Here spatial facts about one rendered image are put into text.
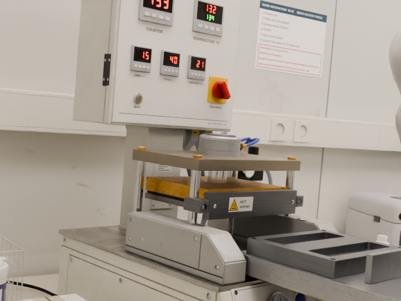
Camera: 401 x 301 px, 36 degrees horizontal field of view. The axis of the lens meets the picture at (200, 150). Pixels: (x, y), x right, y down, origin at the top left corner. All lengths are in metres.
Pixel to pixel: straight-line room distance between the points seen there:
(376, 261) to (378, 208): 1.23
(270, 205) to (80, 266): 0.39
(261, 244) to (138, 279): 0.24
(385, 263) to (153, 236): 0.38
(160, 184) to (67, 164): 0.54
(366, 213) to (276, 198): 1.04
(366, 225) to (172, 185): 1.16
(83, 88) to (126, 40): 0.14
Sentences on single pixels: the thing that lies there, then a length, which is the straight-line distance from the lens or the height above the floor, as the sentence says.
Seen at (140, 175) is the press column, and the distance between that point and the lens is 1.13.
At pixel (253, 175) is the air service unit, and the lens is 1.41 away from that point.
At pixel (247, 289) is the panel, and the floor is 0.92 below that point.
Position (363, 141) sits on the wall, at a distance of 2.25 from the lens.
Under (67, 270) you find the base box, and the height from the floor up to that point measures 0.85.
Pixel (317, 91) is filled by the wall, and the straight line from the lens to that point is 2.14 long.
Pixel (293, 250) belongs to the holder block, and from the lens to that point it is 0.92.
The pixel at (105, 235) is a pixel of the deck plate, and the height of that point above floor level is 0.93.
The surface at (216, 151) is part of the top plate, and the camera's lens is 1.12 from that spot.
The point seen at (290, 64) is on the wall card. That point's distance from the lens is 2.05.
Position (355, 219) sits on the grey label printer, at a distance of 2.19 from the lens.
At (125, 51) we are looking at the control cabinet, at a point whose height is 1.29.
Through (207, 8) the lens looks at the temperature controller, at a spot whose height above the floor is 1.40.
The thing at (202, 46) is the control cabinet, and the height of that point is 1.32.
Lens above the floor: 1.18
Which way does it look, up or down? 3 degrees down
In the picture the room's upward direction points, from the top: 5 degrees clockwise
